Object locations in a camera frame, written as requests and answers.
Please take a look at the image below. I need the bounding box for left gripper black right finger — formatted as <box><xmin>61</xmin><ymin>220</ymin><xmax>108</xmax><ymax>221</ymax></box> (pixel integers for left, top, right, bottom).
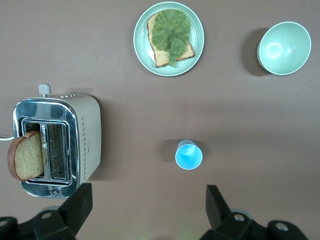
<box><xmin>201</xmin><ymin>184</ymin><xmax>268</xmax><ymax>240</ymax></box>

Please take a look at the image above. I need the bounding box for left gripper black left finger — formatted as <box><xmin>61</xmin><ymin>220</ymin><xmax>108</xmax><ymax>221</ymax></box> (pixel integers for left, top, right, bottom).
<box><xmin>32</xmin><ymin>182</ymin><xmax>94</xmax><ymax>240</ymax></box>

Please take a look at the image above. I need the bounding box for blue paper cup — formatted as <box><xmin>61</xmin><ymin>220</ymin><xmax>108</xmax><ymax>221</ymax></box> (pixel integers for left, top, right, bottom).
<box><xmin>174</xmin><ymin>139</ymin><xmax>204</xmax><ymax>171</ymax></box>

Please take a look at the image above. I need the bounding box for brown bread slice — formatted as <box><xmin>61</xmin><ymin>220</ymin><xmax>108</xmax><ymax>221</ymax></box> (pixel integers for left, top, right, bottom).
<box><xmin>7</xmin><ymin>130</ymin><xmax>48</xmax><ymax>182</ymax></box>
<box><xmin>146</xmin><ymin>9</ymin><xmax>196</xmax><ymax>68</ymax></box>

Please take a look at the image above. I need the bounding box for cream and chrome toaster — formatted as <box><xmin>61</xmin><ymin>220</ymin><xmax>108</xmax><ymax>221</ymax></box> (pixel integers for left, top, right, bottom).
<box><xmin>12</xmin><ymin>83</ymin><xmax>102</xmax><ymax>200</ymax></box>

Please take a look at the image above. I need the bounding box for pale green bowl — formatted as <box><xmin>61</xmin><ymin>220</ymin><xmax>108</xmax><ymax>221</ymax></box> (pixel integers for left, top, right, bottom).
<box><xmin>256</xmin><ymin>21</ymin><xmax>312</xmax><ymax>76</ymax></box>

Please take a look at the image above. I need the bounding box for pale green plate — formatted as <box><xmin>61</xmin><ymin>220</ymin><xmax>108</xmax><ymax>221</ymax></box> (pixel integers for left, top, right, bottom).
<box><xmin>133</xmin><ymin>1</ymin><xmax>205</xmax><ymax>78</ymax></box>

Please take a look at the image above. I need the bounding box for green lettuce leaf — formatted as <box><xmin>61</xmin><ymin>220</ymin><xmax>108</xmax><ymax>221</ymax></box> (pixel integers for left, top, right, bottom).
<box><xmin>151</xmin><ymin>9</ymin><xmax>192</xmax><ymax>67</ymax></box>

